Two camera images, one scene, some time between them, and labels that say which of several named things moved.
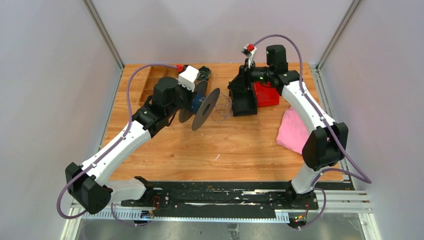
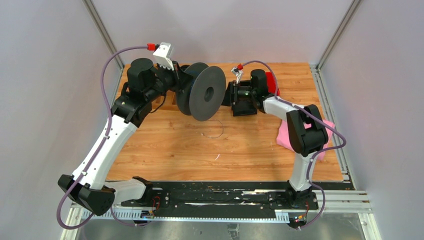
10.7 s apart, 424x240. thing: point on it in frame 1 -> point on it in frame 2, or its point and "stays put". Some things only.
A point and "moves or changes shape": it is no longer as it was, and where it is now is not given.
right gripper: x=245 y=74 -> x=231 y=92
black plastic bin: x=243 y=97 stays put
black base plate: x=213 y=197 stays put
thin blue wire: x=221 y=110 -> x=209 y=119
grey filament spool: x=205 y=109 moves or changes shape
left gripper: x=191 y=95 -> x=181 y=78
